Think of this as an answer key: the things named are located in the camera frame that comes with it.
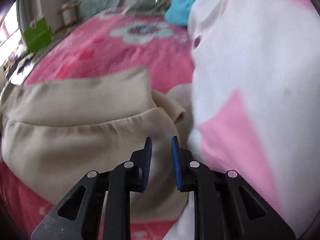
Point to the wooden chair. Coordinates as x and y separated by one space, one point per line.
70 16

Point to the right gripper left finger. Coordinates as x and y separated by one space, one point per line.
99 196

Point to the pink floral blanket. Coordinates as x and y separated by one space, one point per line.
105 45

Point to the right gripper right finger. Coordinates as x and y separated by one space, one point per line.
225 205

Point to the beige jacket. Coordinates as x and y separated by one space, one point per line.
54 133

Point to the green paper bag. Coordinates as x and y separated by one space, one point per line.
38 36

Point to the white and pink garment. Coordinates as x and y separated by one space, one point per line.
255 103

